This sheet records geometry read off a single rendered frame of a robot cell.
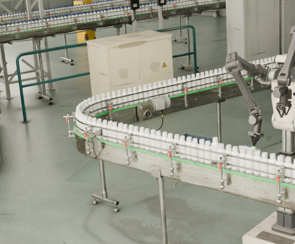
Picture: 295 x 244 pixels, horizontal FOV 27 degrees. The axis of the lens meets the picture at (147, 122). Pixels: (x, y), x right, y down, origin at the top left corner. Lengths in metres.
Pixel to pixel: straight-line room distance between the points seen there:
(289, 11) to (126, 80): 3.66
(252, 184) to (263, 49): 6.60
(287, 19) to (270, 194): 7.04
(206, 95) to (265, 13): 4.32
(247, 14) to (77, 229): 5.67
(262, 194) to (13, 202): 3.20
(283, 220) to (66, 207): 2.35
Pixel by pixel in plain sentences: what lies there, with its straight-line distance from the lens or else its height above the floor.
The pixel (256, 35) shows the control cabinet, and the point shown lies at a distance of 10.54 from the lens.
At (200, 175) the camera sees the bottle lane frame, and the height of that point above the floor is 0.90.
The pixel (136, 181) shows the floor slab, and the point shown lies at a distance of 6.78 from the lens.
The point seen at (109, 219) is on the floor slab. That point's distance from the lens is 5.98.
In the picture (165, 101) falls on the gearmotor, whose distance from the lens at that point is 6.08.
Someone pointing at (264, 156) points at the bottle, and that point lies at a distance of 4.18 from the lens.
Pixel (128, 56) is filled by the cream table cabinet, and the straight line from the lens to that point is 8.56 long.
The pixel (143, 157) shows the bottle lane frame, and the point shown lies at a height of 0.94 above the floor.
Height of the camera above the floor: 2.66
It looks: 18 degrees down
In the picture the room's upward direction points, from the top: 4 degrees counter-clockwise
